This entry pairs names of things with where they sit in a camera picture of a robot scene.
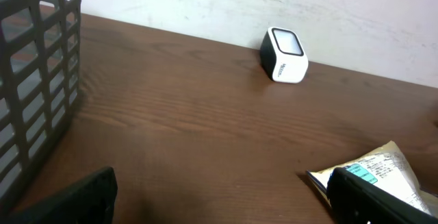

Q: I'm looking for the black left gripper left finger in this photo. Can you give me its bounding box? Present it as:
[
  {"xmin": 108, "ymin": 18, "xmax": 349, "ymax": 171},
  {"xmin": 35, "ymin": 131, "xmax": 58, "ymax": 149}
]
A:
[{"xmin": 1, "ymin": 166, "xmax": 118, "ymax": 224}]

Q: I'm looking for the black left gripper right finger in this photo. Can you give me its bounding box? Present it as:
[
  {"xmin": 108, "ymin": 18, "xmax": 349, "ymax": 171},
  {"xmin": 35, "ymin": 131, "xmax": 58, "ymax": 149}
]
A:
[{"xmin": 326, "ymin": 167, "xmax": 437, "ymax": 224}]

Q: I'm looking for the yellow snack bag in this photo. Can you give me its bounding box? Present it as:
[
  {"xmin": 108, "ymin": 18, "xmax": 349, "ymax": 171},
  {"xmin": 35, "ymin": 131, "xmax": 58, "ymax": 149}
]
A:
[{"xmin": 307, "ymin": 141, "xmax": 437, "ymax": 218}]

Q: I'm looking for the white barcode scanner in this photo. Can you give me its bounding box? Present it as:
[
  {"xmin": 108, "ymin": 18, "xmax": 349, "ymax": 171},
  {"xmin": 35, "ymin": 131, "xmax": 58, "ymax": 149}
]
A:
[{"xmin": 259, "ymin": 27, "xmax": 309, "ymax": 84}]

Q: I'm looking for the grey plastic shopping basket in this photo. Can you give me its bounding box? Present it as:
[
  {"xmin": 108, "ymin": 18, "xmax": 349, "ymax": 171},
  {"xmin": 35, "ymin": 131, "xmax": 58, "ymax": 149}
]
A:
[{"xmin": 1, "ymin": 0, "xmax": 81, "ymax": 214}]

